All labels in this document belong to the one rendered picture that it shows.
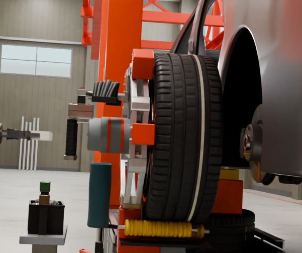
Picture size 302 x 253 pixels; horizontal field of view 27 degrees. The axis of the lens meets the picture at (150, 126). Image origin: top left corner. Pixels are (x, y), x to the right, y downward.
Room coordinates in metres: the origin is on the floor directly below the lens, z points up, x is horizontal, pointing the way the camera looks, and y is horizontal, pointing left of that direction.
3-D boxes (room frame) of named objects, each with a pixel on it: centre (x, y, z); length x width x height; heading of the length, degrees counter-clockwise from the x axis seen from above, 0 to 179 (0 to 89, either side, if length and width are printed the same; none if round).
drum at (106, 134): (2.44, 0.14, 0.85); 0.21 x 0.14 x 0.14; 96
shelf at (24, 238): (2.62, 0.41, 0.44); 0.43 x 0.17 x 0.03; 6
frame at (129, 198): (2.45, 0.07, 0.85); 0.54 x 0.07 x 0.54; 6
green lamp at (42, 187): (2.43, 0.39, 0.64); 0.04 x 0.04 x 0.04; 6
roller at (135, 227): (2.34, -0.05, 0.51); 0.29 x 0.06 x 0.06; 96
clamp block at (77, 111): (2.26, 0.25, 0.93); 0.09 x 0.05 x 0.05; 96
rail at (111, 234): (4.26, 0.24, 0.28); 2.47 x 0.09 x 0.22; 6
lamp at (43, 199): (2.43, 0.39, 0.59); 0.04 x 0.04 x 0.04; 6
